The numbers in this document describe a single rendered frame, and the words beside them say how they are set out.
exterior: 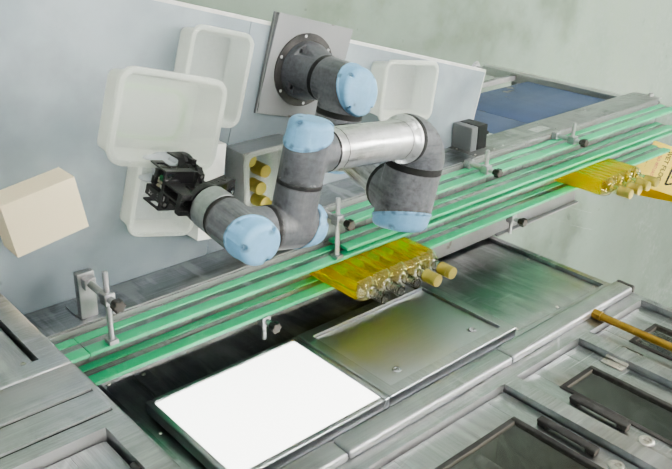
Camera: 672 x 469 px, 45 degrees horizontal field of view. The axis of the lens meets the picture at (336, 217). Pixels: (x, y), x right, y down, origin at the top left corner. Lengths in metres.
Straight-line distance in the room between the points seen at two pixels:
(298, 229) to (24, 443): 0.51
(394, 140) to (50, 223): 0.75
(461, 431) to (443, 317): 0.43
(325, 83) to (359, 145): 0.63
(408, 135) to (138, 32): 0.67
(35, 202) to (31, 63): 0.28
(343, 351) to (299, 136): 0.89
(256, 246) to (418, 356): 0.90
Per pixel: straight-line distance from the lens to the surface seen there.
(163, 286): 1.96
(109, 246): 1.95
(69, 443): 1.24
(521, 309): 2.36
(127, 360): 1.88
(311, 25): 2.11
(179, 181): 1.37
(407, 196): 1.60
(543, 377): 2.10
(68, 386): 1.36
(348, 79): 1.93
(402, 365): 2.00
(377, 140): 1.41
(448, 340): 2.11
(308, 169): 1.27
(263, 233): 1.22
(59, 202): 1.78
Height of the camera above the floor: 2.36
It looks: 43 degrees down
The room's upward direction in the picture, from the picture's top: 115 degrees clockwise
